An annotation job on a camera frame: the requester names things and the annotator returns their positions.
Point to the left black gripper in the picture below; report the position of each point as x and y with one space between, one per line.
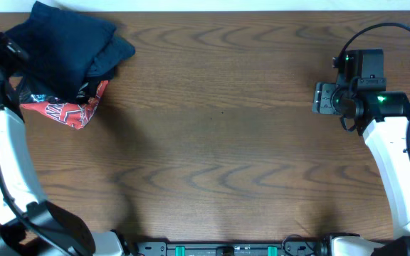
2 53

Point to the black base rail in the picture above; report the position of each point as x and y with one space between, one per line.
295 247

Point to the black white printed garment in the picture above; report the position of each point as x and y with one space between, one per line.
87 91

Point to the folded black garment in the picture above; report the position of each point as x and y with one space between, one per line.
100 78

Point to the folded navy blue garment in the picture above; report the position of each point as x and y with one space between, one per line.
116 51

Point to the red printed garment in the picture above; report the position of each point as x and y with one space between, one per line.
73 115

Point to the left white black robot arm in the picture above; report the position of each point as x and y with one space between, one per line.
29 223

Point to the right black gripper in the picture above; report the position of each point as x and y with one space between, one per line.
322 98

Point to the navy blue shorts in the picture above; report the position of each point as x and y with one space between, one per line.
61 46

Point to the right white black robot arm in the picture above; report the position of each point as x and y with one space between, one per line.
382 120

